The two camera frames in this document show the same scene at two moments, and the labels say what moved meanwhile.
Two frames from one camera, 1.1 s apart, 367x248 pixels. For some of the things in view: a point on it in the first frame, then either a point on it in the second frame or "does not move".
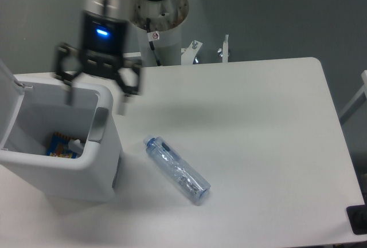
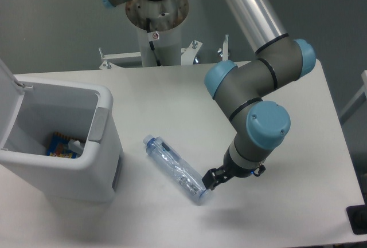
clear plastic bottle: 187,179 does not move
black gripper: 104,39 → 234,168
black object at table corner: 357,215 does not move
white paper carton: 76,145 does not move
